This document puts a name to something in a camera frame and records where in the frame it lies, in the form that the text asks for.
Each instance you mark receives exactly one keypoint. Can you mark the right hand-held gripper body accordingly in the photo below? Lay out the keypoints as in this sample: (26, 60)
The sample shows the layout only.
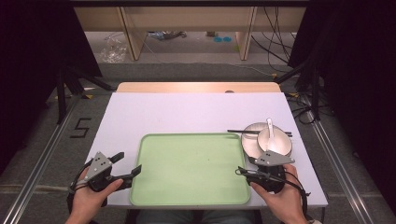
(270, 174)

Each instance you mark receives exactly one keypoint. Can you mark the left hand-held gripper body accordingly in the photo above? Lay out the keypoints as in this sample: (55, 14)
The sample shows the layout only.
(98, 166)

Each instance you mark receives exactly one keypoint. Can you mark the person's right hand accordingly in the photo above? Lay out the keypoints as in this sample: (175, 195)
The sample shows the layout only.
(285, 199)

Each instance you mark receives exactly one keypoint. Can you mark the person's left hand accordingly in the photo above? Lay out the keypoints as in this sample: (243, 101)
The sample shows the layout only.
(90, 202)

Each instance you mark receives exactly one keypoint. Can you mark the metal bowl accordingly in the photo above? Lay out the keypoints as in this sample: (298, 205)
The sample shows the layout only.
(249, 146)

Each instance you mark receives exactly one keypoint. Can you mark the black chopstick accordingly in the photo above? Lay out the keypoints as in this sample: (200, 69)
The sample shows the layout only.
(238, 131)
(246, 133)

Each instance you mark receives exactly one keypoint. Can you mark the white bowl with dark rim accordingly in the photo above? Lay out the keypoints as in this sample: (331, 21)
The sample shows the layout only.
(280, 146)

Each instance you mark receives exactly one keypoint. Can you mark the white ceramic spoon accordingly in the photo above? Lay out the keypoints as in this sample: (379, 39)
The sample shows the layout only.
(271, 137)

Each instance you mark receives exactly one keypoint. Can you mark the light green plastic tray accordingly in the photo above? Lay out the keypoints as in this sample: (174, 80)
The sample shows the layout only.
(190, 168)

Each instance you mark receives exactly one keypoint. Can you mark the white table cover board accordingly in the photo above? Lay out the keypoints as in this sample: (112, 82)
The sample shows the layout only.
(186, 112)

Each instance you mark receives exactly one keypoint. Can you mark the black metal stand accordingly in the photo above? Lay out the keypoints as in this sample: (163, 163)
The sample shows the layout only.
(67, 87)
(313, 84)

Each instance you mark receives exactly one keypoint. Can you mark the clear plastic bag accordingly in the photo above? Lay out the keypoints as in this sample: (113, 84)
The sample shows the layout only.
(113, 49)

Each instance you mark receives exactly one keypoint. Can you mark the black curtain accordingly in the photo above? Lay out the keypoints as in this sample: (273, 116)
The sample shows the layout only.
(358, 77)
(31, 62)

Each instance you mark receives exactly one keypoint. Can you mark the blue round lid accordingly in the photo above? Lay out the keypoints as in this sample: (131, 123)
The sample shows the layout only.
(227, 39)
(218, 39)

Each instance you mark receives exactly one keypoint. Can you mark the grey and blue clutter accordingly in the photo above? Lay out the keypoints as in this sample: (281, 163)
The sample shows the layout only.
(166, 34)

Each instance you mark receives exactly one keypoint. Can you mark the light wooden desk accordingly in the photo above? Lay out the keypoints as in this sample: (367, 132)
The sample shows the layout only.
(186, 18)

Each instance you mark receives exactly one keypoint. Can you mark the aluminium floor rail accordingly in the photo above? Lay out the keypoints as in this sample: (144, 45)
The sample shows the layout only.
(37, 161)
(339, 161)

